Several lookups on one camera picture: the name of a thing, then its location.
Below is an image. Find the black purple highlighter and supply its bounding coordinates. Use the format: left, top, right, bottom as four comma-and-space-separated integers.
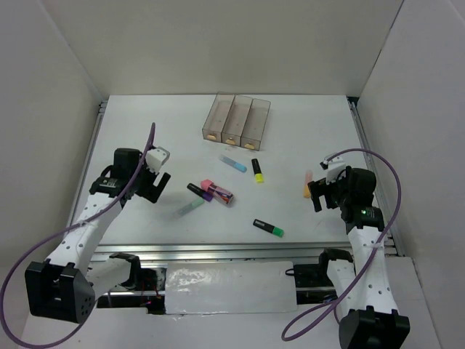
187, 183, 213, 202

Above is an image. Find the black yellow highlighter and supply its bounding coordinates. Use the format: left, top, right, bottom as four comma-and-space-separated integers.
251, 159, 264, 183

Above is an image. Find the pink cap pen bundle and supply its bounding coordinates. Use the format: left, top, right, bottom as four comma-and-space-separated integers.
201, 180, 234, 206

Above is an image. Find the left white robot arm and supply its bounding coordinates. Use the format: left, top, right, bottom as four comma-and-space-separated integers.
25, 147, 171, 324

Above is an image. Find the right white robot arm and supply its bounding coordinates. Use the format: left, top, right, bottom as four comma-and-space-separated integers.
309, 163, 411, 348

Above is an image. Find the clear orange highlighter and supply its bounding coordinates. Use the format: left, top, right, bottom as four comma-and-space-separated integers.
303, 170, 313, 198

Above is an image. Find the clear green highlighter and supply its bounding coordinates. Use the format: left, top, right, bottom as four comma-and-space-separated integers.
173, 198, 205, 218

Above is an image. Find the black green highlighter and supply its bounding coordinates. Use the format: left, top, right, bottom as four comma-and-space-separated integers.
253, 219, 284, 238

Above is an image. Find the clear blue highlighter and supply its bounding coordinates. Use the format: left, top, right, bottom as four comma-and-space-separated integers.
219, 155, 247, 173

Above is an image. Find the clear left organizer bin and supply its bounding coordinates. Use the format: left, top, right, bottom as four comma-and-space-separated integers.
202, 93, 235, 143

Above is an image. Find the clear organizer bin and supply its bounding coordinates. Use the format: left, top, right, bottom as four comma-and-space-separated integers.
202, 93, 235, 143
240, 99, 271, 151
222, 95, 253, 146

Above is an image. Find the clear right organizer bin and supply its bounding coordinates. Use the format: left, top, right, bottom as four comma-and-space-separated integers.
240, 99, 271, 151

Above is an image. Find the clear middle organizer bin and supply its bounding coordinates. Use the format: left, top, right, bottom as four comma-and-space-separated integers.
222, 95, 253, 146

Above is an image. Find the white foil cover plate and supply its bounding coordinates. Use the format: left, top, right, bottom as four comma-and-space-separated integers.
165, 261, 297, 315

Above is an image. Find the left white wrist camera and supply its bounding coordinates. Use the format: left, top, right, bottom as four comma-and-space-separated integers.
145, 147, 170, 174

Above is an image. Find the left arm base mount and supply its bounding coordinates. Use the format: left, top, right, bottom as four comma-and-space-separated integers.
96, 252, 168, 310

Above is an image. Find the aluminium front rail frame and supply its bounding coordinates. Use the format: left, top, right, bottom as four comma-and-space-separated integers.
91, 242, 352, 264

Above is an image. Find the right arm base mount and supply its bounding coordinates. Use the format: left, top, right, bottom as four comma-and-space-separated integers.
285, 248, 353, 305

